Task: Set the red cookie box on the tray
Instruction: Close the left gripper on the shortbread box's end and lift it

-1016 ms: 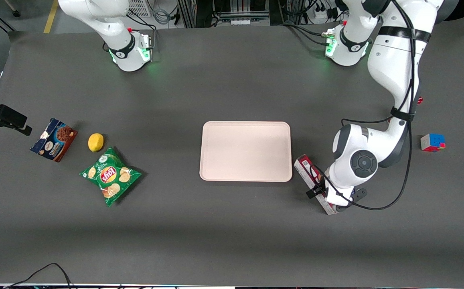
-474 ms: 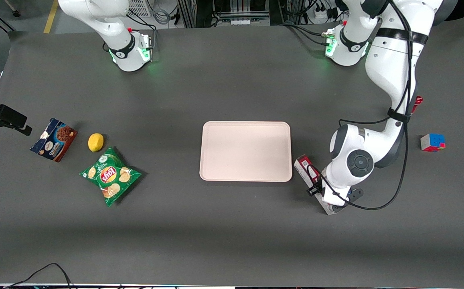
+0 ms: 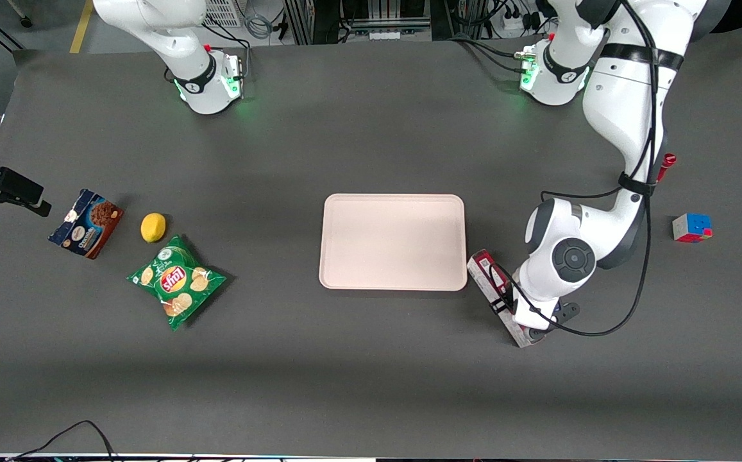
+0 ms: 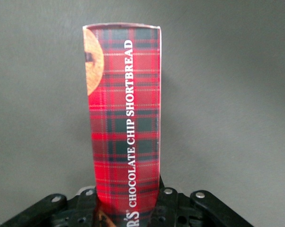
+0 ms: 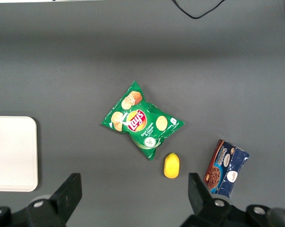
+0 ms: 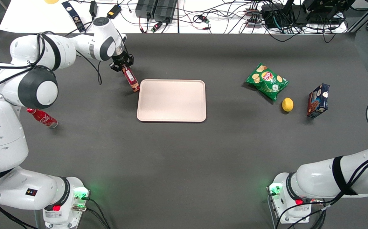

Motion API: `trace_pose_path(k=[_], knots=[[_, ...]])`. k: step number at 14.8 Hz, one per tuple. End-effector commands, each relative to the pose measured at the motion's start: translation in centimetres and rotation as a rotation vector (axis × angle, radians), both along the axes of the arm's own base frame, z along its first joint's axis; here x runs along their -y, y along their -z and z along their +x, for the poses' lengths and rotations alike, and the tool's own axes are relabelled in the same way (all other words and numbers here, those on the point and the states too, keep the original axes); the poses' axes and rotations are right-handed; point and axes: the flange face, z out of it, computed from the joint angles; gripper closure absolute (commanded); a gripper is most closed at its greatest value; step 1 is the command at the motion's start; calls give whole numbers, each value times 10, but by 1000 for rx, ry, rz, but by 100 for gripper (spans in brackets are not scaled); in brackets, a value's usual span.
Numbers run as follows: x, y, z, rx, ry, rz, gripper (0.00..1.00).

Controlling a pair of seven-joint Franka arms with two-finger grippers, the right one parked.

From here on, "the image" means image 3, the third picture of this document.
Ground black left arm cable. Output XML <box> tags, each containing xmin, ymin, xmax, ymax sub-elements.
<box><xmin>486</xmin><ymin>0</ymin><xmax>663</xmax><ymax>338</ymax></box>

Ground yellow floor tape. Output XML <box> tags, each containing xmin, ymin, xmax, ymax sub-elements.
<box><xmin>69</xmin><ymin>0</ymin><xmax>94</xmax><ymax>54</ymax></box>

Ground green chips bag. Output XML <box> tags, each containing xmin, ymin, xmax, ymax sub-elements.
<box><xmin>126</xmin><ymin>235</ymin><xmax>228</xmax><ymax>332</ymax></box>

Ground black left base cables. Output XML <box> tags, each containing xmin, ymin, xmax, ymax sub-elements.
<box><xmin>446</xmin><ymin>37</ymin><xmax>532</xmax><ymax>74</ymax></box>

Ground red cookie box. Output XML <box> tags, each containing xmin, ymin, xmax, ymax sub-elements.
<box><xmin>467</xmin><ymin>249</ymin><xmax>548</xmax><ymax>348</ymax></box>

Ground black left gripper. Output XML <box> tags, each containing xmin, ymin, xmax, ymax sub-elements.
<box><xmin>491</xmin><ymin>281</ymin><xmax>548</xmax><ymax>342</ymax></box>

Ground colourful puzzle cube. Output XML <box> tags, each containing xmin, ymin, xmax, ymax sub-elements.
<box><xmin>672</xmin><ymin>213</ymin><xmax>714</xmax><ymax>244</ymax></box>

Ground white perforated box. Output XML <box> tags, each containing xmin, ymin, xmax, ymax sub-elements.
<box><xmin>201</xmin><ymin>0</ymin><xmax>246</xmax><ymax>28</ymax></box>

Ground white power strip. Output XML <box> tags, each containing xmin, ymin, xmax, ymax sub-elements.
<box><xmin>501</xmin><ymin>10</ymin><xmax>541</xmax><ymax>34</ymax></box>

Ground yellow lemon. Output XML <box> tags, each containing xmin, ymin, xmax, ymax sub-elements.
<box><xmin>140</xmin><ymin>212</ymin><xmax>167</xmax><ymax>244</ymax></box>

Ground black camera on stand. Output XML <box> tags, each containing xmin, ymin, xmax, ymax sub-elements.
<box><xmin>0</xmin><ymin>109</ymin><xmax>52</xmax><ymax>222</ymax></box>

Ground black base cables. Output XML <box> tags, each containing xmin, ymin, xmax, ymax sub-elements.
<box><xmin>446</xmin><ymin>37</ymin><xmax>532</xmax><ymax>74</ymax></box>
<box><xmin>164</xmin><ymin>22</ymin><xmax>253</xmax><ymax>87</ymax></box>

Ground black metal rack frame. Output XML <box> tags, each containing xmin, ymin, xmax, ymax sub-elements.
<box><xmin>284</xmin><ymin>0</ymin><xmax>432</xmax><ymax>46</ymax></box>

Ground blue brown cookie box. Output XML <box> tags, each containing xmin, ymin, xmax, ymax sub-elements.
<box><xmin>48</xmin><ymin>189</ymin><xmax>124</xmax><ymax>260</ymax></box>

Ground black right base cables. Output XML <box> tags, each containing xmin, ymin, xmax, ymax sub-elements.
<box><xmin>164</xmin><ymin>22</ymin><xmax>253</xmax><ymax>87</ymax></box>

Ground grey coiled cable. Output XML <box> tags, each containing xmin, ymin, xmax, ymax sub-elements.
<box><xmin>242</xmin><ymin>0</ymin><xmax>276</xmax><ymax>40</ymax></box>

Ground thin black floor cable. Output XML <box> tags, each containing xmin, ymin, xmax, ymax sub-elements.
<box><xmin>5</xmin><ymin>420</ymin><xmax>118</xmax><ymax>462</ymax></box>

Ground pale pink plastic tray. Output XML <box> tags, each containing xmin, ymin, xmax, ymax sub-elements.
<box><xmin>318</xmin><ymin>193</ymin><xmax>469</xmax><ymax>292</ymax></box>

